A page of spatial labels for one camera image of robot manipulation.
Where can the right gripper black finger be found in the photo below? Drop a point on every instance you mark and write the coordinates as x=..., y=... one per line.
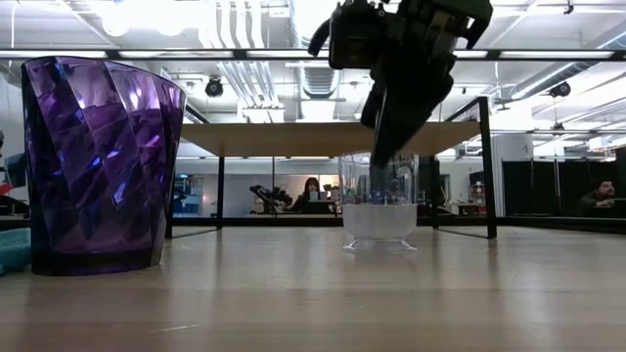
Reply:
x=372, y=105
x=406, y=112

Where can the clear footed plastic cup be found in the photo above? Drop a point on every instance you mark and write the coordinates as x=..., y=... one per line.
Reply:
x=379, y=225

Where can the dark purple ball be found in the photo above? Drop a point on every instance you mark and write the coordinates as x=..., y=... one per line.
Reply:
x=98, y=171

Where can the background black robot arm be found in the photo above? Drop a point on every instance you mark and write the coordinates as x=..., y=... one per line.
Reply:
x=268, y=196

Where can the wooden shelf with black legs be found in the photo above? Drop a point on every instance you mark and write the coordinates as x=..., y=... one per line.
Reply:
x=293, y=139

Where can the person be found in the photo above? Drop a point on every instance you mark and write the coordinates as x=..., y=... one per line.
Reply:
x=311, y=188
x=594, y=200

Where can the black ceiling-mounted device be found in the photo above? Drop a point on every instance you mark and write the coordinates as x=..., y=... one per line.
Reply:
x=213, y=87
x=560, y=89

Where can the black room divider panel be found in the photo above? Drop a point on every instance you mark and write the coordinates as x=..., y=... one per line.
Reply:
x=543, y=188

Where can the teal folded cloth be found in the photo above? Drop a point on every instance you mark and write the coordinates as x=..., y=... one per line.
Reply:
x=14, y=249

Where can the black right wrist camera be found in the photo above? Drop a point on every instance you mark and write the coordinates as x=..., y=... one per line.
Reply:
x=354, y=39

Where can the black metal table frame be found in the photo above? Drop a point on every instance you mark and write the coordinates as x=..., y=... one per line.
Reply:
x=239, y=55

